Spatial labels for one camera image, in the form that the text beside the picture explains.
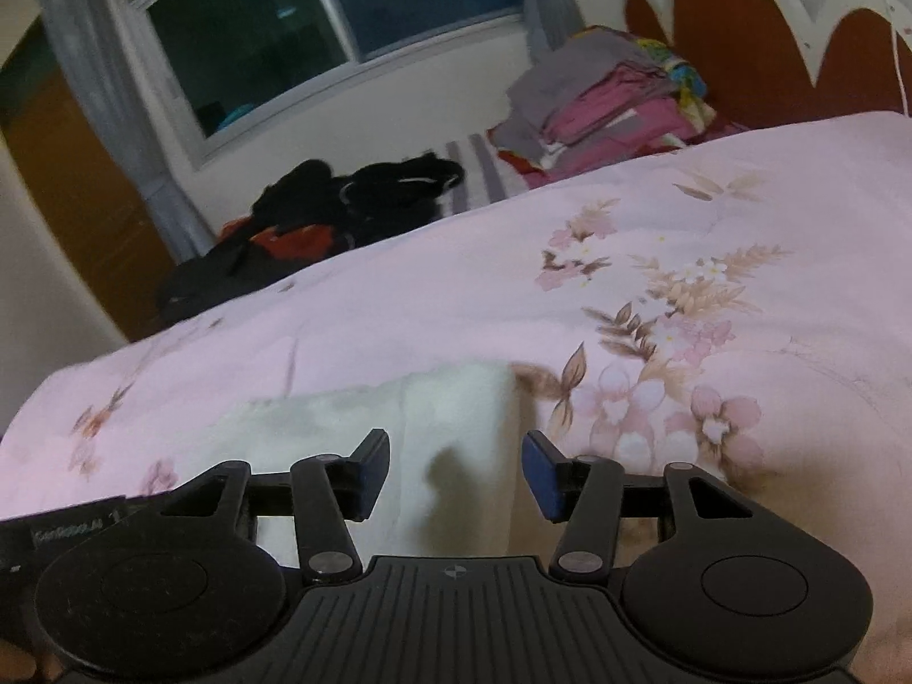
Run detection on red scalloped headboard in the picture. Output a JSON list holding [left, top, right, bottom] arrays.
[[623, 0, 912, 138]]

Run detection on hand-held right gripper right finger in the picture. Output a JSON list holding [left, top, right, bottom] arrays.
[[522, 431, 756, 584]]

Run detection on pink floral blanket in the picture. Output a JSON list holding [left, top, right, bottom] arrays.
[[0, 110, 912, 684]]

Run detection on colourful yellow blue cloth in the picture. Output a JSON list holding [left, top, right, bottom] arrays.
[[637, 34, 717, 131]]

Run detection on striped grey white cloth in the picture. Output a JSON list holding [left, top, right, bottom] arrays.
[[443, 129, 544, 216]]

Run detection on stack of folded clothes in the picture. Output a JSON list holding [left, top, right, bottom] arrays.
[[488, 27, 720, 179]]

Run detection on brown wooden door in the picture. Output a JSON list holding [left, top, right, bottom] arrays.
[[0, 35, 179, 344]]

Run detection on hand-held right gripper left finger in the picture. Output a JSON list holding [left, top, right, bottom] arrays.
[[160, 429, 392, 585]]

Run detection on pile of black clothes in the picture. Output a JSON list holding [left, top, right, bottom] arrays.
[[155, 153, 467, 329]]

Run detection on red cloth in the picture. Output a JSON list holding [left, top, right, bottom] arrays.
[[219, 221, 336, 266]]

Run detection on window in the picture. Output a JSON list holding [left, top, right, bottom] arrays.
[[96, 0, 532, 170]]

